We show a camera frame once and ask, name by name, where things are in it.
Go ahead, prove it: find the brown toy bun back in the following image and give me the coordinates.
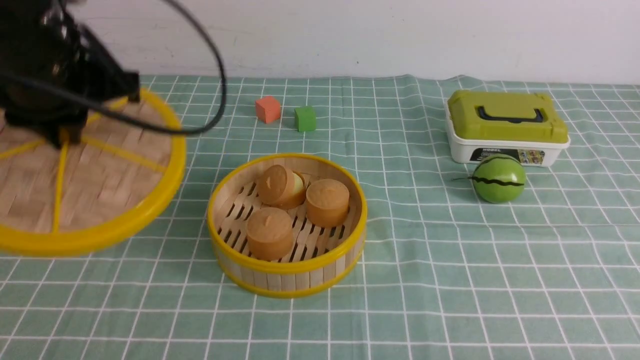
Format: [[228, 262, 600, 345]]
[[256, 164, 307, 210]]

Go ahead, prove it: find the yellow woven steamer lid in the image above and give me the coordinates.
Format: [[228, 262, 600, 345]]
[[0, 112, 187, 257]]

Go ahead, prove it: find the yellow bamboo steamer basket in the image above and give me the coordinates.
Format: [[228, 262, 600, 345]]
[[206, 153, 368, 299]]

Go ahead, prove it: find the brown toy bun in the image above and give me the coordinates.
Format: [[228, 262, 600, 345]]
[[306, 178, 350, 228], [246, 207, 295, 261], [256, 164, 307, 210]]

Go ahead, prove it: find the brown toy bun front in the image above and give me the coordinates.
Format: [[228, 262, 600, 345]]
[[246, 207, 295, 261]]

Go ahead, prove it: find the green foam cube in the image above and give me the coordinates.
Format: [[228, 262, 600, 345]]
[[294, 105, 317, 133]]

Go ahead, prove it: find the orange foam cube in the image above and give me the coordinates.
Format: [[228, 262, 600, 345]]
[[254, 95, 282, 125]]

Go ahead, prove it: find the green lidded white box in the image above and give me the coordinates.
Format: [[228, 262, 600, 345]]
[[445, 89, 570, 167]]

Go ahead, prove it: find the black cable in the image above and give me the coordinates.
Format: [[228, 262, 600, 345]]
[[0, 0, 228, 137]]

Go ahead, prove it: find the green toy watermelon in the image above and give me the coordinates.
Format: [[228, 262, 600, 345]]
[[452, 152, 527, 204]]

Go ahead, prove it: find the brown toy bun right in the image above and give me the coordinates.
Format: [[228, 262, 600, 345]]
[[306, 178, 350, 228]]

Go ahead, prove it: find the green checkered tablecloth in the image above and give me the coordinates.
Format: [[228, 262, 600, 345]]
[[1, 75, 640, 360]]

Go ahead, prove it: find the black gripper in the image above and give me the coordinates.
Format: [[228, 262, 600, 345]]
[[0, 0, 140, 150]]

